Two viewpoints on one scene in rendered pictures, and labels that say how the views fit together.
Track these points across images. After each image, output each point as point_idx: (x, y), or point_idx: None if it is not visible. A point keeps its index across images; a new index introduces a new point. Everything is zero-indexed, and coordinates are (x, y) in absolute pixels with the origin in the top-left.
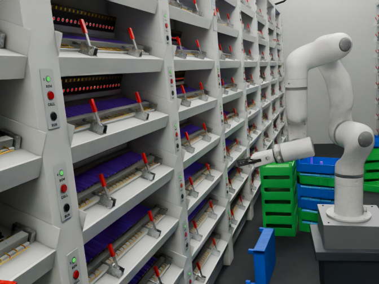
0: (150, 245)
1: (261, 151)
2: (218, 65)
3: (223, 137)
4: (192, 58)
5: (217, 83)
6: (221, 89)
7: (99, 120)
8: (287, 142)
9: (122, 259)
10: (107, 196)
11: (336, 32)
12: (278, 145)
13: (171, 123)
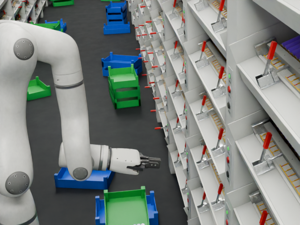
0: (179, 114)
1: (127, 155)
2: (231, 70)
3: (229, 203)
4: (206, 18)
5: (227, 100)
6: (233, 126)
7: (172, 11)
8: (91, 145)
9: (181, 100)
10: (173, 53)
11: (3, 19)
12: (102, 145)
13: (184, 57)
